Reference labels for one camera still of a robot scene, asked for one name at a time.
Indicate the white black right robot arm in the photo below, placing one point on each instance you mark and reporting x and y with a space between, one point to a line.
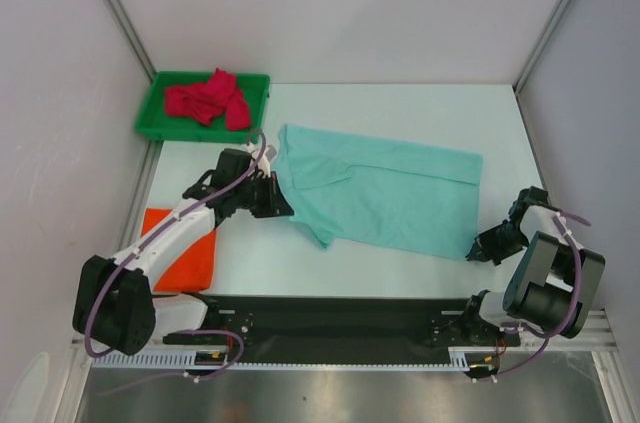
555 282

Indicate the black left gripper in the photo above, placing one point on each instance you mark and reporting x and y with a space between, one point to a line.
276 204

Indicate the teal t shirt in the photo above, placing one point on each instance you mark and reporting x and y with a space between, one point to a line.
382 192

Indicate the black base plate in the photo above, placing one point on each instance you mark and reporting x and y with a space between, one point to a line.
341 351

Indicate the left vertical aluminium post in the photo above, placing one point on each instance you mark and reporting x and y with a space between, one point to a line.
121 16

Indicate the right side aluminium rail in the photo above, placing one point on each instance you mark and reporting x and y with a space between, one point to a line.
561 135

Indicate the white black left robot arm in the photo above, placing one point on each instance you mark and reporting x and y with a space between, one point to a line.
114 308

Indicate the orange folded t shirt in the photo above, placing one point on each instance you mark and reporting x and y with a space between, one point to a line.
182 257

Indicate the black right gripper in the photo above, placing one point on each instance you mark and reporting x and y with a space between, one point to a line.
489 244

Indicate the white slotted cable duct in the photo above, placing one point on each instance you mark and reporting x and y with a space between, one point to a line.
208 360

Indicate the red crumpled t shirt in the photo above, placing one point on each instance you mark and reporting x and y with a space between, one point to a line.
203 102

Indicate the left side aluminium rail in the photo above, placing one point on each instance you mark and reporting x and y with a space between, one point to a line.
141 189

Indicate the aluminium frame rail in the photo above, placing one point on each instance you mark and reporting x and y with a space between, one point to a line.
600 328

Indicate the green plastic tray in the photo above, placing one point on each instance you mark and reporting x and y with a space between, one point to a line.
155 124

